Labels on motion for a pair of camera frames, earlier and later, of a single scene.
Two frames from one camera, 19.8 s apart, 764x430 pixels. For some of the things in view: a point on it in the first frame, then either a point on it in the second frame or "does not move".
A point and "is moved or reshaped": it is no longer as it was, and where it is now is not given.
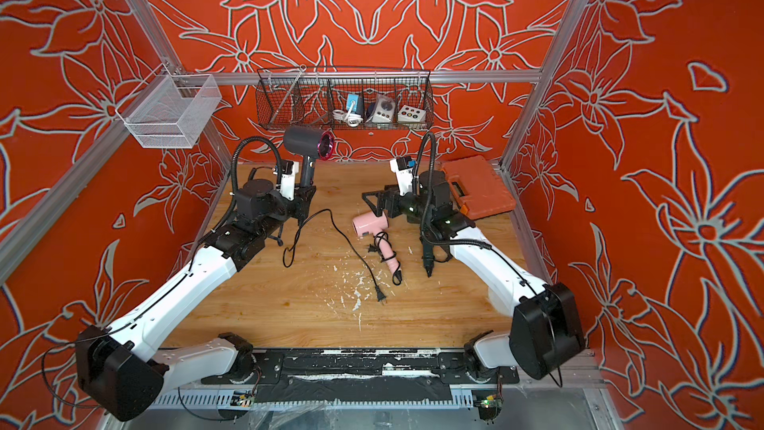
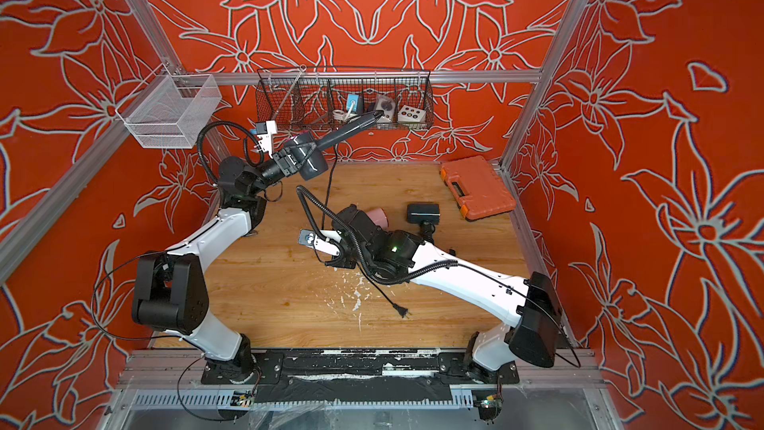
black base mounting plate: x=355 y=376 does not move
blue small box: x=352 y=98 does not move
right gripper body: x=411 y=207 → x=345 y=255
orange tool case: x=479 y=190 does not move
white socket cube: x=411 y=114 does not move
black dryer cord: x=381 y=294 is moved or reshaped
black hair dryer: x=311 y=143 is moved or reshaped
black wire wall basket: x=346 y=99 does not move
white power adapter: x=384 y=110 does not move
